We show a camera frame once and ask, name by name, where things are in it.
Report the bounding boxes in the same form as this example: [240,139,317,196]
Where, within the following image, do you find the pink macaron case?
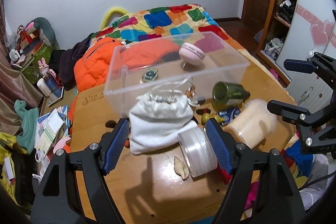
[178,43,205,66]

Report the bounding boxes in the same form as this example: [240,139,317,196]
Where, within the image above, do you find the orange down jacket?
[67,36,182,135]

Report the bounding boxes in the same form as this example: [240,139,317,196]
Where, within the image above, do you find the colourful patchwork quilt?
[90,3,263,57]

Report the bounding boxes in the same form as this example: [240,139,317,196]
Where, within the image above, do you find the white sliding wardrobe door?
[276,0,335,113]

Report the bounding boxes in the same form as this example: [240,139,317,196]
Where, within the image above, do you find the dark purple clothing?
[48,33,93,90]

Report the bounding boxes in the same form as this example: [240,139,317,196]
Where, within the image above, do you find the pink rabbit toy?
[38,57,56,78]

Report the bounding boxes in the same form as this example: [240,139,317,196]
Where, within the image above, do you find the yellow curved headboard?
[100,7,128,30]

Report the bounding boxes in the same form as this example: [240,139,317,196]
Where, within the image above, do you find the beige shell piece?
[174,156,190,180]

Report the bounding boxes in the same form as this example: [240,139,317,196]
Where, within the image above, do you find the grey plush cushion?
[27,17,56,47]

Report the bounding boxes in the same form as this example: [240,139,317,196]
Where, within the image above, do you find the blue small box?
[217,107,240,126]

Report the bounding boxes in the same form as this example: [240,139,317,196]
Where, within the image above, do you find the teal dinosaur plush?
[14,100,39,154]

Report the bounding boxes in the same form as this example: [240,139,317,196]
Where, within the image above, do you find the cream frosted jar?
[224,99,277,148]

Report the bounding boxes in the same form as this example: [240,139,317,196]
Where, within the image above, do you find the yellow gourd charm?
[201,113,226,125]

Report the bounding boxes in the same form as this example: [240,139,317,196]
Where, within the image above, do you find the pink striped curtain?
[0,0,43,135]

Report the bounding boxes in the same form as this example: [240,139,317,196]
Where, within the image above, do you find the silver tablet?
[47,86,64,107]

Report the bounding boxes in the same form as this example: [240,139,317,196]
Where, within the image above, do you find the wooden wardrobe shelf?
[257,0,297,85]

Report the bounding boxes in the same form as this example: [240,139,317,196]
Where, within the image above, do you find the clear plastic storage box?
[104,31,249,117]

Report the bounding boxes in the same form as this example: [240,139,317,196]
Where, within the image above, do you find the green gift box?
[20,43,54,85]

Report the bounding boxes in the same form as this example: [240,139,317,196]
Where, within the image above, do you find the red gold gift pouch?
[217,165,232,185]

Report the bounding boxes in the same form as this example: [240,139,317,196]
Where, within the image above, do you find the white thermos bottle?
[37,78,52,97]

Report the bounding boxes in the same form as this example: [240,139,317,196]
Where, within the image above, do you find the yellow garment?
[1,132,28,207]

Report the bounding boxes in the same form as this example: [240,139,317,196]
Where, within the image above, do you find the white drawstring pouch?
[129,93,198,155]

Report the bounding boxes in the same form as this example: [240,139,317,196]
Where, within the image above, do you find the pile of papers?
[34,106,70,162]

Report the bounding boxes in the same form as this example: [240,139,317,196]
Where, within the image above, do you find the green glass bottle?
[212,81,251,106]

